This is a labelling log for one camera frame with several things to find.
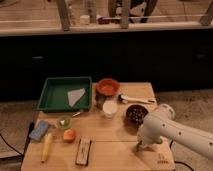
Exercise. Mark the blue sponge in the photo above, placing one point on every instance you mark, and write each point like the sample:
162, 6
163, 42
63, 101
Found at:
39, 131

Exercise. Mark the white cup on shelf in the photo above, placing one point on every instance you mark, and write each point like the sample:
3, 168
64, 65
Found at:
84, 20

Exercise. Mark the white folded paper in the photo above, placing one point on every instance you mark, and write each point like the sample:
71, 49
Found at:
75, 95

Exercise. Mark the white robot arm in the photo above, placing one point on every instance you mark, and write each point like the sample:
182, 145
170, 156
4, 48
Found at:
160, 122

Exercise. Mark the green plastic tray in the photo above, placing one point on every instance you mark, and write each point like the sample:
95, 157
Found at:
54, 96

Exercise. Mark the orange fruit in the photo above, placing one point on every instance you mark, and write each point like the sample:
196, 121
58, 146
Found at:
69, 135

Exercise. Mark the white paper cup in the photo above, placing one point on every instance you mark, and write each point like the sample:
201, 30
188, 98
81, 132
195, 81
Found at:
109, 109

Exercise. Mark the small green cup with spoon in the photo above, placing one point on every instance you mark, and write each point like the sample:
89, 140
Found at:
64, 121

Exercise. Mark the dark bowl with beans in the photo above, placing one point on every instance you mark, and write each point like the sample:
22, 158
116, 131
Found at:
136, 114

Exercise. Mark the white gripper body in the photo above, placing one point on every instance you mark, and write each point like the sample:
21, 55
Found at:
145, 140

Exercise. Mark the dark rectangular wooden block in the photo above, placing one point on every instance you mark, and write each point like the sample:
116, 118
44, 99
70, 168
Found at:
83, 152

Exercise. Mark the orange bowl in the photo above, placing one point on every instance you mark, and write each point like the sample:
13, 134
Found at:
108, 86

